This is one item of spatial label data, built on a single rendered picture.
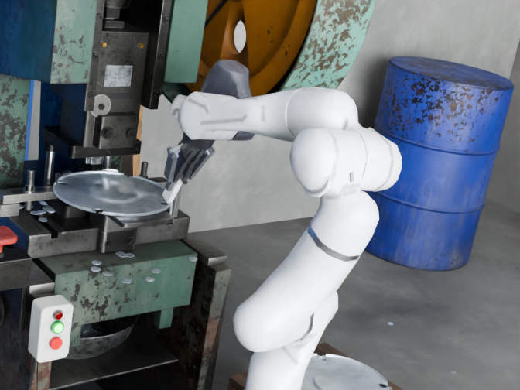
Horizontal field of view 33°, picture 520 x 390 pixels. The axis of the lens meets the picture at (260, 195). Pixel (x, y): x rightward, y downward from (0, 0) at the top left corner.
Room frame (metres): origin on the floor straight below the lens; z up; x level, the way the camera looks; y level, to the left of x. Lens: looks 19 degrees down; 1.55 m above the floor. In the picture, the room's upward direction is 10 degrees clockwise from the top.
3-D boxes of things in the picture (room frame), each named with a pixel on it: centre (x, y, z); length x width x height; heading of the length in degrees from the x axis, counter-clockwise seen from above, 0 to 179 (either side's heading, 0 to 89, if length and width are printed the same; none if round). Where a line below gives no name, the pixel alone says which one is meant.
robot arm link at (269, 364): (1.58, -0.11, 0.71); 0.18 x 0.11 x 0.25; 144
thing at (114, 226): (2.00, 0.32, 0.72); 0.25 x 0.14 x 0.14; 41
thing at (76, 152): (2.14, 0.44, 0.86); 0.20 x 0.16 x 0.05; 131
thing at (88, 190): (2.04, 0.35, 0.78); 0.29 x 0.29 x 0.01
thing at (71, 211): (2.14, 0.44, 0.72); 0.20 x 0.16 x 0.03; 131
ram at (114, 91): (2.10, 0.41, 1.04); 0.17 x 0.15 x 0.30; 41
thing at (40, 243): (2.13, 0.43, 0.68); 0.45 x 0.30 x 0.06; 131
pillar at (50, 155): (2.12, 0.54, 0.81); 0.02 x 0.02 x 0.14
